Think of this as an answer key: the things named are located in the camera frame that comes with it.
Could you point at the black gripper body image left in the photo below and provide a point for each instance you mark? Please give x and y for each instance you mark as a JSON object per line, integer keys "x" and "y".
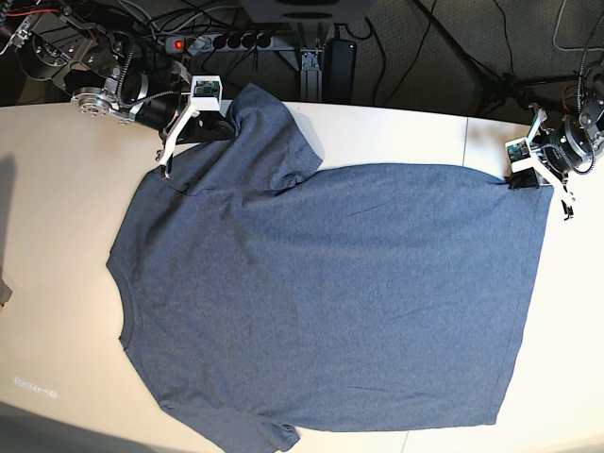
{"x": 160, "y": 113}

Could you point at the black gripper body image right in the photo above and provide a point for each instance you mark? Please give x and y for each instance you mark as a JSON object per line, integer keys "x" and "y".
{"x": 568, "y": 149}

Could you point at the blue T-shirt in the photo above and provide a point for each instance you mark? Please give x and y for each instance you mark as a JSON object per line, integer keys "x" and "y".
{"x": 263, "y": 294}

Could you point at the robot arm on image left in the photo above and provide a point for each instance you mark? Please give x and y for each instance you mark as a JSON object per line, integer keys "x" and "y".
{"x": 107, "y": 60}

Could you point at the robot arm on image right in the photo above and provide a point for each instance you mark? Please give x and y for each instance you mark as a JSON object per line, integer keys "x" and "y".
{"x": 591, "y": 120}

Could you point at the white power strip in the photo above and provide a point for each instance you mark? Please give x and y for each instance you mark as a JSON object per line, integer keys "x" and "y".
{"x": 218, "y": 42}

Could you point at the black power adapter brick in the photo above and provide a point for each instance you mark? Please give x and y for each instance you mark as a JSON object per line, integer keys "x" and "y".
{"x": 339, "y": 71}

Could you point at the grey object at table edge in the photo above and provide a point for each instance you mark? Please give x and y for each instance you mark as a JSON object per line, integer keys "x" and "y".
{"x": 5, "y": 292}

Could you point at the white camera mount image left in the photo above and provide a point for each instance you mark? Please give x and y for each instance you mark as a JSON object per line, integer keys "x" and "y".
{"x": 204, "y": 94}

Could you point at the aluminium frame post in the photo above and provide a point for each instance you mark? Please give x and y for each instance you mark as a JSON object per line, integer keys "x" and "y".
{"x": 311, "y": 48}

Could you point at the grey base camera housing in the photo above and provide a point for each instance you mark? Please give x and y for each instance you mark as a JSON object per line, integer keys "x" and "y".
{"x": 282, "y": 11}

